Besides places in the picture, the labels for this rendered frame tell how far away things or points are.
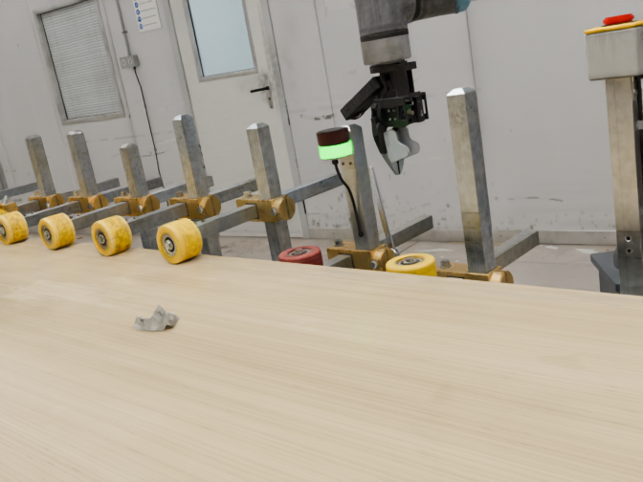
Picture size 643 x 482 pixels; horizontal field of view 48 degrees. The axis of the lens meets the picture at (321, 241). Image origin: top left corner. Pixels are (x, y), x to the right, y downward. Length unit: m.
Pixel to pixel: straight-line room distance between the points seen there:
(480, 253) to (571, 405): 0.57
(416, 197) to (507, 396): 3.83
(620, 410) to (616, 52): 0.53
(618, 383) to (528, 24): 3.42
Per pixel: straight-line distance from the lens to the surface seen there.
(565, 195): 4.16
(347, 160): 1.37
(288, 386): 0.83
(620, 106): 1.11
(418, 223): 1.61
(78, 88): 6.66
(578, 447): 0.67
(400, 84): 1.37
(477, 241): 1.26
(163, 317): 1.14
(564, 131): 4.09
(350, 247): 1.45
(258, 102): 5.13
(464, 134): 1.22
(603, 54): 1.09
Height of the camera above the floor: 1.26
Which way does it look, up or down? 15 degrees down
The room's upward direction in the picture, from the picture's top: 10 degrees counter-clockwise
